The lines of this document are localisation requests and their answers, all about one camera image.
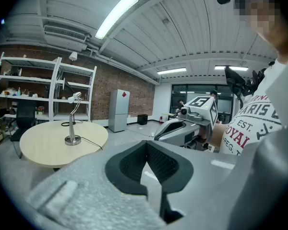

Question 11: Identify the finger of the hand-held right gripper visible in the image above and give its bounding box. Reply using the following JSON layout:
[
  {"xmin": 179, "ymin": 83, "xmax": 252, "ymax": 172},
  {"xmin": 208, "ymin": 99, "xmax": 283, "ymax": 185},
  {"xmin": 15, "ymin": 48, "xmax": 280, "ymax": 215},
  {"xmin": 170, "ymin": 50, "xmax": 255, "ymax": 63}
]
[{"xmin": 154, "ymin": 118, "xmax": 200, "ymax": 142}]

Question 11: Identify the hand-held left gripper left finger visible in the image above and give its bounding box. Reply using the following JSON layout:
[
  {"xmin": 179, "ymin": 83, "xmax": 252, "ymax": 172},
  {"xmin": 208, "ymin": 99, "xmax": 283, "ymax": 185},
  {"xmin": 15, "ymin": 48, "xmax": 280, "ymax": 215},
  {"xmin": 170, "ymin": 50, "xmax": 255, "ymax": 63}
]
[{"xmin": 26, "ymin": 139, "xmax": 168, "ymax": 230}]

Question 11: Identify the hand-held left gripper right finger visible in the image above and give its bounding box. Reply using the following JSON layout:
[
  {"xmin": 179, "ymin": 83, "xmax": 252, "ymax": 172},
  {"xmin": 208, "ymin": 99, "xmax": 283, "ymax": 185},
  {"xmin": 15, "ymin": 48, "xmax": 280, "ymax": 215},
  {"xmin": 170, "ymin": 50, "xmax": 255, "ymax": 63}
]
[{"xmin": 146, "ymin": 141, "xmax": 238, "ymax": 230}]

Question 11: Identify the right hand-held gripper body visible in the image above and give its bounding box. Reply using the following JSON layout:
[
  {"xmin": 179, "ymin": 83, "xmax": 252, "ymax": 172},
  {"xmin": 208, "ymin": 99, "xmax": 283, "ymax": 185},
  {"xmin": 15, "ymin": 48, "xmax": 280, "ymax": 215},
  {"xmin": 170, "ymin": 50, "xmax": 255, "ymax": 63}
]
[{"xmin": 177, "ymin": 96, "xmax": 219, "ymax": 150}]

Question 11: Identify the silver metal lamp stand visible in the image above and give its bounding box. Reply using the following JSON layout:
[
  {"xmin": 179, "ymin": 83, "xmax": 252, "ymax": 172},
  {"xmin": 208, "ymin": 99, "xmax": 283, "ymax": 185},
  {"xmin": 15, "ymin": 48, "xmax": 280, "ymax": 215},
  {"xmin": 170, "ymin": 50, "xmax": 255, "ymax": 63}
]
[{"xmin": 64, "ymin": 92, "xmax": 83, "ymax": 146}]

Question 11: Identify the person's right forearm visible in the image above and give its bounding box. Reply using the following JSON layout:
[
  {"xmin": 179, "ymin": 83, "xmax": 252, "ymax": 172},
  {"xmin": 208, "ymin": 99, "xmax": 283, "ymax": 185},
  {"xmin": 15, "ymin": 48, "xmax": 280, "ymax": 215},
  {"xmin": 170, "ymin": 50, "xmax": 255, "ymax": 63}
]
[{"xmin": 198, "ymin": 123, "xmax": 229, "ymax": 150}]

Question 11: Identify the black framed glass partition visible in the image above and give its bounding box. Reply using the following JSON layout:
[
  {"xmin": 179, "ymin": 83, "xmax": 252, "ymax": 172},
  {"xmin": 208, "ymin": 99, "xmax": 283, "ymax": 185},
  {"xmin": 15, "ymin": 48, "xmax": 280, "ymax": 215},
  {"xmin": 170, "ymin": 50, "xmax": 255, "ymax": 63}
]
[{"xmin": 170, "ymin": 84, "xmax": 235, "ymax": 124}]

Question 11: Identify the black chest-mounted screen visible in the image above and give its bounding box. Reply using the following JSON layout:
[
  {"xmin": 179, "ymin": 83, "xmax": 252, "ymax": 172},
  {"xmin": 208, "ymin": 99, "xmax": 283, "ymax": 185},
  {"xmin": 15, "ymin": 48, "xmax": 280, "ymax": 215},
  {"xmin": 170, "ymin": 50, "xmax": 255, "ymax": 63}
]
[{"xmin": 224, "ymin": 65, "xmax": 247, "ymax": 98}]

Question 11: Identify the long ceiling light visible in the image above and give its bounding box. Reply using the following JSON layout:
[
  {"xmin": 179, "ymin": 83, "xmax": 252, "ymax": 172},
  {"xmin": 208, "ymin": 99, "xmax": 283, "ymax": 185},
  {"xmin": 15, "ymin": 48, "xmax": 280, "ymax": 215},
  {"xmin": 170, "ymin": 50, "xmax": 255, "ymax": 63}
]
[
  {"xmin": 157, "ymin": 67, "xmax": 187, "ymax": 75},
  {"xmin": 215, "ymin": 65, "xmax": 249, "ymax": 71},
  {"xmin": 95, "ymin": 0, "xmax": 139, "ymax": 40}
]

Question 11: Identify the grey refrigerator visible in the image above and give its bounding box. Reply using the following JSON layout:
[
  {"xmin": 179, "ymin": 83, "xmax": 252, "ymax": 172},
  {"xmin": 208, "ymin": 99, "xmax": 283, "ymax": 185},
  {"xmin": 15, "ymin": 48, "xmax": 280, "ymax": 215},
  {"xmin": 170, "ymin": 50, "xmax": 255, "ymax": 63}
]
[{"xmin": 108, "ymin": 89, "xmax": 131, "ymax": 133}]

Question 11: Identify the person's white printed shirt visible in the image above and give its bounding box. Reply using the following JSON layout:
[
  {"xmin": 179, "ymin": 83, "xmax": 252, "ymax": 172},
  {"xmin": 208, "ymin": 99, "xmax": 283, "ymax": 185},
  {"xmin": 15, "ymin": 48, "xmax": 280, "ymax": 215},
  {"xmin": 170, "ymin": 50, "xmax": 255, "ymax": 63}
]
[{"xmin": 219, "ymin": 58, "xmax": 288, "ymax": 158}]

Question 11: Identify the white metal shelf unit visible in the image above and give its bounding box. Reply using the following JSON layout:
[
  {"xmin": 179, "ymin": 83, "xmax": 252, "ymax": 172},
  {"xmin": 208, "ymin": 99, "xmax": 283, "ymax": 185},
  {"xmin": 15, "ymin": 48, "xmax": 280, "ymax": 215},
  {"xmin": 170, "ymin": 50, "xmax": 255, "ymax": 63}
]
[
  {"xmin": 0, "ymin": 52, "xmax": 62, "ymax": 122},
  {"xmin": 51, "ymin": 56, "xmax": 98, "ymax": 122}
]

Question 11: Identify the black office chair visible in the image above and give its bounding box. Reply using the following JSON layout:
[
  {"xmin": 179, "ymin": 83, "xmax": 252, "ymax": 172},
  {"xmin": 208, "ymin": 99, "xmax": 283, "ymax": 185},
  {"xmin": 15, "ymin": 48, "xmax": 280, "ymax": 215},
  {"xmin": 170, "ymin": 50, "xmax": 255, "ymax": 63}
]
[{"xmin": 10, "ymin": 100, "xmax": 37, "ymax": 159}]

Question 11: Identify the person's head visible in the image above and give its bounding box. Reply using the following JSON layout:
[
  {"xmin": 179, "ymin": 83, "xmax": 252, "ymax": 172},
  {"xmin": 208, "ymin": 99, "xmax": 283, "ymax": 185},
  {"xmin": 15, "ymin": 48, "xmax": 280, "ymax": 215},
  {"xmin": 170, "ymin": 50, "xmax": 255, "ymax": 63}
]
[{"xmin": 232, "ymin": 0, "xmax": 288, "ymax": 64}]

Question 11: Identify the ceiling air conditioner unit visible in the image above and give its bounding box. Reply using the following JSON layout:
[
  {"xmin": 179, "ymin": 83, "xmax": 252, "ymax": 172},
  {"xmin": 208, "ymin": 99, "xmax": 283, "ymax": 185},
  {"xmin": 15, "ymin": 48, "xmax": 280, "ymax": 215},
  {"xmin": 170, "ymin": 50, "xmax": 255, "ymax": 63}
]
[{"xmin": 43, "ymin": 24, "xmax": 89, "ymax": 52}]

